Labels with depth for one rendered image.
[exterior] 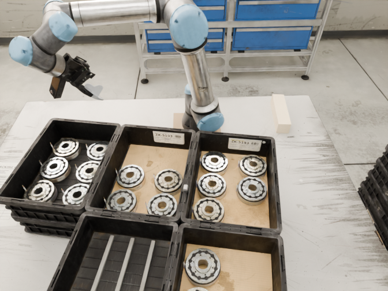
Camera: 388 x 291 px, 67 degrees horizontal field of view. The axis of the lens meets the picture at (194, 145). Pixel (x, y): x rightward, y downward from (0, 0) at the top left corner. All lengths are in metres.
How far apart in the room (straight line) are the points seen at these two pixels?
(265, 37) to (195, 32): 2.02
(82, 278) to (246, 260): 0.49
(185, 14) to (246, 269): 0.78
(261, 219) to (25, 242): 0.85
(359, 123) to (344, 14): 1.65
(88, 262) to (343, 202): 0.97
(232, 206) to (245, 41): 2.10
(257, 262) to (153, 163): 0.53
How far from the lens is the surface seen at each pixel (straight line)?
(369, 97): 3.28
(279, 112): 1.54
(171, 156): 1.18
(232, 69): 3.03
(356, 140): 2.74
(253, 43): 2.95
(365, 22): 4.32
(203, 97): 1.14
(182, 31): 0.95
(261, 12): 2.84
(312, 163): 1.42
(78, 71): 1.11
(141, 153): 1.21
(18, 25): 4.19
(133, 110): 1.62
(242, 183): 1.06
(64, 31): 0.95
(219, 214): 0.99
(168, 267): 0.84
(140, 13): 1.08
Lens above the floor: 1.71
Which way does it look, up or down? 46 degrees down
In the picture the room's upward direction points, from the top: 1 degrees counter-clockwise
